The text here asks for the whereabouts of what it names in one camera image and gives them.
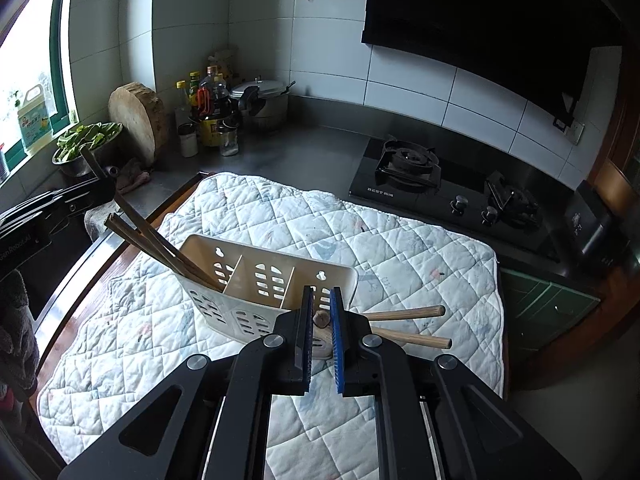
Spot steel pressure cooker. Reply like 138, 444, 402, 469
230, 78, 296, 128

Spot wooden handle lower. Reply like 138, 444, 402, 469
371, 327, 452, 350

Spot wooden handle upper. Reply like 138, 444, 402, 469
364, 306, 446, 321

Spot dark soy sauce bottle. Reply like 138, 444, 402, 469
196, 65, 232, 148

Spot white detergent jug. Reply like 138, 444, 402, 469
17, 84, 53, 156

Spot small white cup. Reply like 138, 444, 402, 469
177, 122, 198, 158

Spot grey dish rag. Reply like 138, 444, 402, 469
84, 200, 120, 242

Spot steel bowl of greens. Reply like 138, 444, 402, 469
51, 122, 124, 178

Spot yellow capped oil bottle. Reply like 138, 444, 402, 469
175, 79, 191, 128

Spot black box appliance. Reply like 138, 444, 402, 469
565, 180, 629, 271

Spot small glass jar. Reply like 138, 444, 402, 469
219, 125, 239, 157

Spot round wooden cutting board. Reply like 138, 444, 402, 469
107, 82, 169, 166

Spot green cabinet drawer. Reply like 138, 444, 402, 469
500, 269, 601, 351

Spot black range hood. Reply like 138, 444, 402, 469
362, 0, 620, 122

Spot white quilted mat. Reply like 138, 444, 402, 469
37, 172, 506, 460

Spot white plastic utensil caddy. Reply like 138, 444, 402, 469
177, 234, 358, 344

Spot black gas stove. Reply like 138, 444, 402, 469
349, 139, 570, 263

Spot brown chopstick in caddy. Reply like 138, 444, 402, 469
105, 214, 198, 281
103, 212, 222, 292

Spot dark wooden chopstick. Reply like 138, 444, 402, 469
79, 145, 222, 291

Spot white wall socket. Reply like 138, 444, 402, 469
564, 119, 585, 145

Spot wooden handle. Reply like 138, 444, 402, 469
364, 306, 446, 321
371, 327, 452, 350

